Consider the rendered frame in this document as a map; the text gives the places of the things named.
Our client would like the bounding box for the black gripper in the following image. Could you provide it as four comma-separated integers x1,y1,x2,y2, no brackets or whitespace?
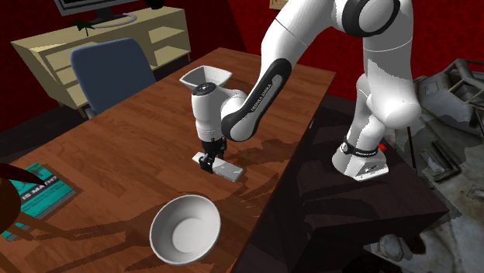
199,137,228,175

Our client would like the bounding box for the white flat remote control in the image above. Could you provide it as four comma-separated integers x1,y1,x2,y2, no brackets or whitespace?
192,151,244,183

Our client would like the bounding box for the white round bowl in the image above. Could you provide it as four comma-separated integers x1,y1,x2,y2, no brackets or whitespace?
149,194,222,266

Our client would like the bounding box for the brown wooden desk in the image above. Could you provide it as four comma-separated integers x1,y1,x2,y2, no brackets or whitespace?
0,47,337,273

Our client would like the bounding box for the white square flared vase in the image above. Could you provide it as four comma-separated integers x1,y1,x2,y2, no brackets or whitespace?
178,65,233,93

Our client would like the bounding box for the blue chair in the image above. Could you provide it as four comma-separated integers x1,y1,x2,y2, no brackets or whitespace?
69,37,157,119

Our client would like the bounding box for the dark robot stand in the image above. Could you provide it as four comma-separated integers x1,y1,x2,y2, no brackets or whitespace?
232,94,451,273

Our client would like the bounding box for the beige shelf cabinet with monitor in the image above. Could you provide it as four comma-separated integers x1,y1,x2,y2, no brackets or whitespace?
10,0,192,119

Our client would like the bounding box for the teal book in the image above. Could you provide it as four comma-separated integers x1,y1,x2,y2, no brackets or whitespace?
1,161,78,242

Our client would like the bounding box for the dark brown wooden chair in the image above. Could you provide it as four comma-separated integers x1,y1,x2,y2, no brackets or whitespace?
0,162,77,273

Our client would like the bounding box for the grey metal frame debris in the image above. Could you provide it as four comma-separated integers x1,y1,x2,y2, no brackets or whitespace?
362,57,484,273

